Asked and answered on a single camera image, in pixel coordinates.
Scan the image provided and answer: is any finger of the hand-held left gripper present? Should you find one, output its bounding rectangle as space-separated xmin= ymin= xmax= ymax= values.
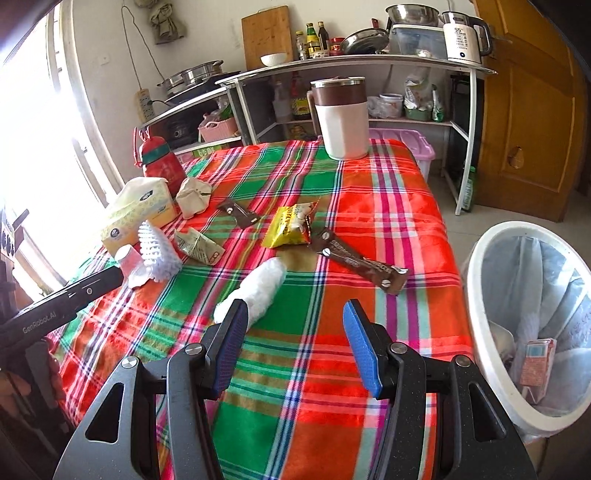
xmin=62 ymin=266 xmax=126 ymax=308

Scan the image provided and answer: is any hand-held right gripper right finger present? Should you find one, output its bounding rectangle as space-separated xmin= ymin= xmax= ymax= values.
xmin=342 ymin=299 xmax=539 ymax=480

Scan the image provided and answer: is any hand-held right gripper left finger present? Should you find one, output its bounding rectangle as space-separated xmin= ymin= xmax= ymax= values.
xmin=65 ymin=299 xmax=252 ymax=480

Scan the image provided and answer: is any small white plastic cup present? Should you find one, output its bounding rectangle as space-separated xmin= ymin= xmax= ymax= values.
xmin=115 ymin=244 xmax=145 ymax=289

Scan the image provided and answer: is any white foam fruit net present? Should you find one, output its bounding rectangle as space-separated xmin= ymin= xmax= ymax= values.
xmin=213 ymin=257 xmax=287 ymax=333
xmin=137 ymin=220 xmax=184 ymax=282

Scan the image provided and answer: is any long brown wrapper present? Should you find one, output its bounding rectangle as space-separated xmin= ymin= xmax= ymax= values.
xmin=310 ymin=227 xmax=409 ymax=295

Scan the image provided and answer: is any green paper wrapper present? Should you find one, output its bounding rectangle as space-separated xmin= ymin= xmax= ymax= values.
xmin=173 ymin=228 xmax=225 ymax=265

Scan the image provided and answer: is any yellow snack bag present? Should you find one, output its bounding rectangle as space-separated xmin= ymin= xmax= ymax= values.
xmin=261 ymin=198 xmax=321 ymax=249

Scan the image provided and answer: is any beige paper bag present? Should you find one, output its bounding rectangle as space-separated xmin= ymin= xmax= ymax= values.
xmin=175 ymin=176 xmax=214 ymax=219

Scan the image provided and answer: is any short brown wrapper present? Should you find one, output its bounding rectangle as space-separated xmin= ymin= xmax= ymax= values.
xmin=217 ymin=198 xmax=260 ymax=230

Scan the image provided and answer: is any white trash bin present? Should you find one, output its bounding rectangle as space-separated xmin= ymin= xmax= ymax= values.
xmin=462 ymin=220 xmax=591 ymax=432

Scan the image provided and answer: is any red milk carton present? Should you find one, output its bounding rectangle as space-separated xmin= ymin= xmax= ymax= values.
xmin=519 ymin=338 xmax=557 ymax=400

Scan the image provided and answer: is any yellow tissue pack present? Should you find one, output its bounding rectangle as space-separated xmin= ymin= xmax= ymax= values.
xmin=100 ymin=178 xmax=181 ymax=257

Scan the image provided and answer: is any red water bottle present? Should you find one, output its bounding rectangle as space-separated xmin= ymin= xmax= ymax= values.
xmin=133 ymin=127 xmax=186 ymax=195

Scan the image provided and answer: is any plaid tablecloth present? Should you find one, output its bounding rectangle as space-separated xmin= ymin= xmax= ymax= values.
xmin=46 ymin=138 xmax=476 ymax=480

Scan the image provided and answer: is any beige power strip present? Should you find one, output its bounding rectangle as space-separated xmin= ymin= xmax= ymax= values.
xmin=135 ymin=90 xmax=153 ymax=124

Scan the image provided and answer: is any green glass bottle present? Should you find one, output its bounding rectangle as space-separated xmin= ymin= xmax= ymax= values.
xmin=461 ymin=166 xmax=476 ymax=212

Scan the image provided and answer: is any clear plastic bin liner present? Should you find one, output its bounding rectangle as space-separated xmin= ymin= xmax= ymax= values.
xmin=480 ymin=235 xmax=591 ymax=411

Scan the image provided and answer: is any pink woven basket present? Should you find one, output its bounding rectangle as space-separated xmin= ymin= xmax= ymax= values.
xmin=198 ymin=115 xmax=237 ymax=143

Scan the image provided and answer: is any small white metal shelf rack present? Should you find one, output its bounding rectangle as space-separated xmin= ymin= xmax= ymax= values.
xmin=139 ymin=85 xmax=252 ymax=155

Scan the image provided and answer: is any purple plastic storage box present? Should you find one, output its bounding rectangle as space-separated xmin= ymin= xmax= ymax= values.
xmin=368 ymin=128 xmax=437 ymax=182

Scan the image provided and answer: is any white pitcher brown lid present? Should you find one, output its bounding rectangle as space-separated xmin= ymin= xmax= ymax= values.
xmin=307 ymin=78 xmax=370 ymax=161

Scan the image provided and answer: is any steel steamer pot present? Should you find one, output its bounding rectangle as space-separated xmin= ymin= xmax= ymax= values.
xmin=157 ymin=60 xmax=225 ymax=97

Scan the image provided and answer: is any white round tub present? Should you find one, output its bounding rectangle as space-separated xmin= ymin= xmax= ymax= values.
xmin=379 ymin=93 xmax=404 ymax=118

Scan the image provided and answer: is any tall clear plastic bottle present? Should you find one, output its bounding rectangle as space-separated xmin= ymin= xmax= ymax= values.
xmin=273 ymin=80 xmax=293 ymax=123

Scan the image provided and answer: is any soy sauce bottle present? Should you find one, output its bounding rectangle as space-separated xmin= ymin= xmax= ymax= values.
xmin=291 ymin=71 xmax=311 ymax=121

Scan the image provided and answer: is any hanging cloth bag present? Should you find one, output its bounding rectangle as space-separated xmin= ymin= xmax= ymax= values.
xmin=134 ymin=0 xmax=188 ymax=45

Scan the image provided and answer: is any large white metal shelf rack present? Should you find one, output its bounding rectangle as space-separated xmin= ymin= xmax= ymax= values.
xmin=216 ymin=54 xmax=498 ymax=216

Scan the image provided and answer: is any wooden door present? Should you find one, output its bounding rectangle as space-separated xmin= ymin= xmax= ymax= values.
xmin=471 ymin=0 xmax=587 ymax=222

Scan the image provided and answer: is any wooden cutting board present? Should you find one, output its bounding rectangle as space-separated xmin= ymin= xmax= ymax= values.
xmin=241 ymin=6 xmax=295 ymax=71

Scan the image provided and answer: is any steel frying pan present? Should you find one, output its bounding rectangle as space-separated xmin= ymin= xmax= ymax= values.
xmin=339 ymin=18 xmax=390 ymax=56

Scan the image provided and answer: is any clear plastic storage box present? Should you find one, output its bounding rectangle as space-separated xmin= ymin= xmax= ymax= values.
xmin=389 ymin=24 xmax=448 ymax=60

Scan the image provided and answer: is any white electric kettle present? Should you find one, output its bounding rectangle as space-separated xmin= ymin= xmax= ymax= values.
xmin=441 ymin=11 xmax=494 ymax=64

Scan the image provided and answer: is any steel mixing bowl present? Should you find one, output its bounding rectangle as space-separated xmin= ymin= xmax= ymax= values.
xmin=385 ymin=4 xmax=440 ymax=27

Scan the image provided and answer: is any white window frame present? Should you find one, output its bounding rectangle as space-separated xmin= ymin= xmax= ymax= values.
xmin=0 ymin=0 xmax=123 ymax=296

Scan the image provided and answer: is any thin black cord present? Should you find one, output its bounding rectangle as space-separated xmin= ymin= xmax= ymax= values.
xmin=121 ymin=4 xmax=164 ymax=90

